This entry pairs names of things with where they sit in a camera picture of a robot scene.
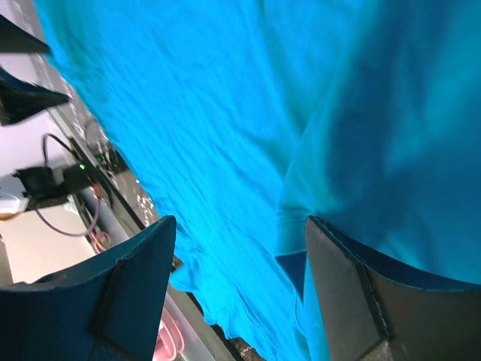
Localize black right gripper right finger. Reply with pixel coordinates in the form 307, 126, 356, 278
306, 217, 480, 360

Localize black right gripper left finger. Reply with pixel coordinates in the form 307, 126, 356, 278
1, 216, 177, 360

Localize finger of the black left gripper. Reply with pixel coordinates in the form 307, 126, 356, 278
1, 68, 70, 124
0, 15, 50, 54

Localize bright blue t shirt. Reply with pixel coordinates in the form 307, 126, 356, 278
35, 1, 480, 360

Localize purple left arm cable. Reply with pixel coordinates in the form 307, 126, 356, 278
35, 133, 102, 238

